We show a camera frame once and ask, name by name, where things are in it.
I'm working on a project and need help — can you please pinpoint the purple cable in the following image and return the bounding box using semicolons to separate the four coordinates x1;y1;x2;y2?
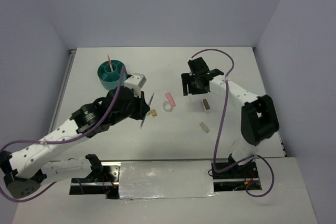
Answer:
0;67;128;204
191;48;275;198

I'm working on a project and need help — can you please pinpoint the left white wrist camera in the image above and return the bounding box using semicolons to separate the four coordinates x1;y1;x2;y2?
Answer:
124;73;146;97

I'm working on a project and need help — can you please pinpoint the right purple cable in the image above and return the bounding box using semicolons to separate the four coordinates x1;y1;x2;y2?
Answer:
191;48;275;198

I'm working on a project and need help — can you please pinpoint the pink pen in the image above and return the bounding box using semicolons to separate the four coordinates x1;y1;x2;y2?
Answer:
107;54;114;72

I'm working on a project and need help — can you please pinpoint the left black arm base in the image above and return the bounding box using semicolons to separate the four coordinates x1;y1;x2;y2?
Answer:
69;165;120;200

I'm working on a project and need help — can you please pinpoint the yellow binder clip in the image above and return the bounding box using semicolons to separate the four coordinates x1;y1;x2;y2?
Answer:
148;109;157;116

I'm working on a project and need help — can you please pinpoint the teal round divided organizer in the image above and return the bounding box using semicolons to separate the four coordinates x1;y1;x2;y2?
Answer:
97;60;124;91

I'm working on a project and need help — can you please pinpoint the silver white pen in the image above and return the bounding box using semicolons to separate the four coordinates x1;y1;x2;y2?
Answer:
140;92;155;130

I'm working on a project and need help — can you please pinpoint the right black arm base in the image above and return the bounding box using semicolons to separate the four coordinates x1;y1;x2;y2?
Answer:
208;161;261;192

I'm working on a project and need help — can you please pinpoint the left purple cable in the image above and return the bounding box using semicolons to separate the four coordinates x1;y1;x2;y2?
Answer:
0;67;128;204

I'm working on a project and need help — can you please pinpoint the aluminium rail left edge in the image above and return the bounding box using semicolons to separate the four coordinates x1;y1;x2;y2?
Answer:
39;48;77;163

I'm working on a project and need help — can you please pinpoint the beige eraser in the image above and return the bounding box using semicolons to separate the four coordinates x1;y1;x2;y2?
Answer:
199;122;210;133

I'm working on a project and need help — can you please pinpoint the brown-top white eraser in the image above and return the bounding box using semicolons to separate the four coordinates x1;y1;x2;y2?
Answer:
202;99;211;113

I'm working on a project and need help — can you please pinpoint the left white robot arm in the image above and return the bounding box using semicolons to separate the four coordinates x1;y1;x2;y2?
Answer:
1;86;150;202

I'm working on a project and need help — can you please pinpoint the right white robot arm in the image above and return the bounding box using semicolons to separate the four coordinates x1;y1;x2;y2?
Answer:
181;57;279;177

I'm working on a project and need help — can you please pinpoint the silver foil sheet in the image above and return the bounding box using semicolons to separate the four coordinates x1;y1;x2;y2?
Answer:
119;161;215;199

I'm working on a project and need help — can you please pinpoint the clear tape roll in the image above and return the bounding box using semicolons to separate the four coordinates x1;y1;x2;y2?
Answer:
162;101;173;113

